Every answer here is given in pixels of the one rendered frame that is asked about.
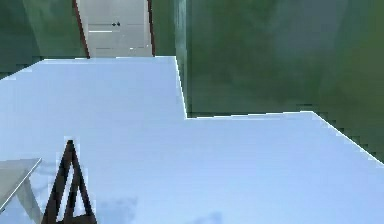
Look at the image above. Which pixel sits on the white room door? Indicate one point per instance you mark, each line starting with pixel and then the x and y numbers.
pixel 116 36

